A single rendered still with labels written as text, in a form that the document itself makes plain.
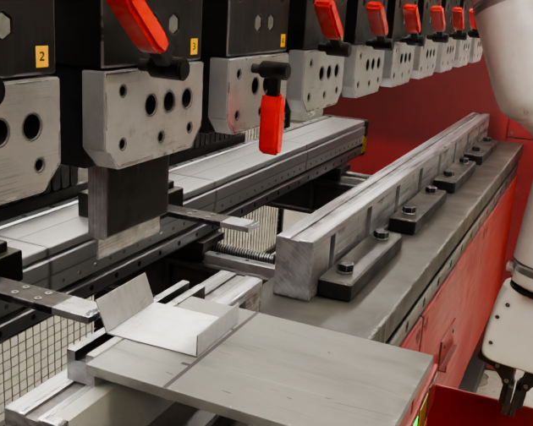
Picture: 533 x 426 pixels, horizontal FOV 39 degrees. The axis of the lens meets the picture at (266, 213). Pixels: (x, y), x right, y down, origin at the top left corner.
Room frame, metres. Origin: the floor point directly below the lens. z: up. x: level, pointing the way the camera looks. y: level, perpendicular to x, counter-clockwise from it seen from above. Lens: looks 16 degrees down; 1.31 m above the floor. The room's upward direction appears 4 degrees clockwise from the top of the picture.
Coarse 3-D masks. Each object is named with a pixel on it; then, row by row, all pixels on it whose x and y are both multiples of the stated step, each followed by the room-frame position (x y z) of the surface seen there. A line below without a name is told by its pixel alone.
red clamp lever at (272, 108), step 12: (252, 72) 0.79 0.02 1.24; (264, 72) 0.78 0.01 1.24; (276, 72) 0.77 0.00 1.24; (288, 72) 0.78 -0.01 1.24; (276, 84) 0.78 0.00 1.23; (264, 96) 0.78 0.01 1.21; (276, 96) 0.78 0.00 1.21; (264, 108) 0.78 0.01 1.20; (276, 108) 0.77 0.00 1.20; (264, 120) 0.78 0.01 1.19; (276, 120) 0.77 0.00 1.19; (264, 132) 0.78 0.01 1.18; (276, 132) 0.77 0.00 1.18; (264, 144) 0.78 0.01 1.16; (276, 144) 0.77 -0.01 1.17
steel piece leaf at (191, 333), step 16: (160, 304) 0.71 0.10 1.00; (128, 320) 0.67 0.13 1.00; (144, 320) 0.67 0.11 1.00; (160, 320) 0.67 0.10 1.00; (176, 320) 0.68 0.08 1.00; (192, 320) 0.68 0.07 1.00; (208, 320) 0.68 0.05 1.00; (224, 320) 0.65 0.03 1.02; (128, 336) 0.63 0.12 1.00; (144, 336) 0.64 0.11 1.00; (160, 336) 0.64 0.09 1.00; (176, 336) 0.64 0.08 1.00; (192, 336) 0.64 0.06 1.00; (208, 336) 0.62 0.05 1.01; (192, 352) 0.61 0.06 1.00
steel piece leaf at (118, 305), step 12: (144, 276) 0.72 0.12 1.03; (120, 288) 0.68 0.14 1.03; (132, 288) 0.70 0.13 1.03; (144, 288) 0.71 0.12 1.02; (96, 300) 0.64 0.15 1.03; (108, 300) 0.66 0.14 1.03; (120, 300) 0.67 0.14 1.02; (132, 300) 0.69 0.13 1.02; (144, 300) 0.70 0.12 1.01; (108, 312) 0.65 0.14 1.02; (120, 312) 0.67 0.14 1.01; (132, 312) 0.68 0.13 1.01; (108, 324) 0.65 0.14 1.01
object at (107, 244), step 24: (96, 168) 0.62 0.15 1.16; (144, 168) 0.67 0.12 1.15; (168, 168) 0.71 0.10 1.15; (96, 192) 0.62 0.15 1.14; (120, 192) 0.64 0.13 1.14; (144, 192) 0.67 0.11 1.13; (96, 216) 0.62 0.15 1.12; (120, 216) 0.64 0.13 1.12; (144, 216) 0.67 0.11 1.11; (96, 240) 0.62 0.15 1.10; (120, 240) 0.65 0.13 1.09
